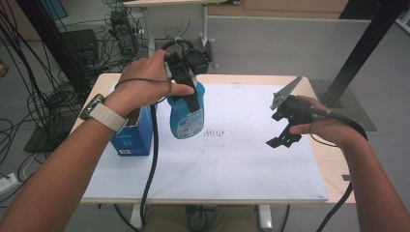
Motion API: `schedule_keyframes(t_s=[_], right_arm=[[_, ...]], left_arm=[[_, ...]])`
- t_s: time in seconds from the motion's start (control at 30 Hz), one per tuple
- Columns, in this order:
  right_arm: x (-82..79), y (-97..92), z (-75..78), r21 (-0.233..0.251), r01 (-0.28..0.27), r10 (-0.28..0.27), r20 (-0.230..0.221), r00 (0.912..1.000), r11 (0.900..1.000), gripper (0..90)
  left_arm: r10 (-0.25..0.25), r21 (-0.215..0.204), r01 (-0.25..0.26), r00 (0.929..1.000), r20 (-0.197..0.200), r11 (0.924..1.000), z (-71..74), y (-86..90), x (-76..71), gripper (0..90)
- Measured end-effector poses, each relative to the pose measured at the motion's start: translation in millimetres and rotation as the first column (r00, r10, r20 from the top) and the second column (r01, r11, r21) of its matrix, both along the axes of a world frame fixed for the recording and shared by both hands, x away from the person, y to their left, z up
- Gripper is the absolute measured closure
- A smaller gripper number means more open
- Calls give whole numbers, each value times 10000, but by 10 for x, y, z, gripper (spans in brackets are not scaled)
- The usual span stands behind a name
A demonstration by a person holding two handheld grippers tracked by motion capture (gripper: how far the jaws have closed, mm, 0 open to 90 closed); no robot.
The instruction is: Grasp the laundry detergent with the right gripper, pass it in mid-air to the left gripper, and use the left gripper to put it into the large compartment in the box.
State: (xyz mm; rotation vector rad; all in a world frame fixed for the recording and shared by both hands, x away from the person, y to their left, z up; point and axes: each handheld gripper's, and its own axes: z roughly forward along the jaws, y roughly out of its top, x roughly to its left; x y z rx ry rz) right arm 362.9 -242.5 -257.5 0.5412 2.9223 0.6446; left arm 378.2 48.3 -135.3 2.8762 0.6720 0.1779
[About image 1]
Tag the black metal post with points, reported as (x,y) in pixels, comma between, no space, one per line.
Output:
(364,48)
(54,42)

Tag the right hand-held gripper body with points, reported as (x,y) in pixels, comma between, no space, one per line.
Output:
(296,109)

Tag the person's khaki trousers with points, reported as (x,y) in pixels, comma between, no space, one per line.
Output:
(167,219)

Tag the black computer tower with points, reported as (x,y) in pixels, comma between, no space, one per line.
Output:
(124,32)

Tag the blue bottle with white cap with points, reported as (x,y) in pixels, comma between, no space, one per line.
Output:
(187,124)

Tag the white table leg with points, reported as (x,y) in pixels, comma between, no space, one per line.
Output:
(135,217)
(265,217)

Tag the person's right hand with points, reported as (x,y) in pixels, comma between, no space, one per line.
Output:
(332,132)

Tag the blue cardboard box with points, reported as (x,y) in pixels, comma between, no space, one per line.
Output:
(135,138)

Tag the black box case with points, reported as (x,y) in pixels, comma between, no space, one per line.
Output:
(80,45)

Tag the black floor plate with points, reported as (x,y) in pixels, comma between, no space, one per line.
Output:
(42,141)

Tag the person's left hand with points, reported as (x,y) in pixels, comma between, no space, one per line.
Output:
(145,87)

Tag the white desk with metal legs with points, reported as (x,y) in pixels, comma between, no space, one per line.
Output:
(206,25)

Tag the white power strip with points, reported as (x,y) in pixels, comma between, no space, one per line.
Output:
(7,183)

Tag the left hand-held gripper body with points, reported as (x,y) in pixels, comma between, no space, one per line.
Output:
(182,71)

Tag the black tape strip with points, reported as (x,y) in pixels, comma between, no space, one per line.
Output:
(346,177)

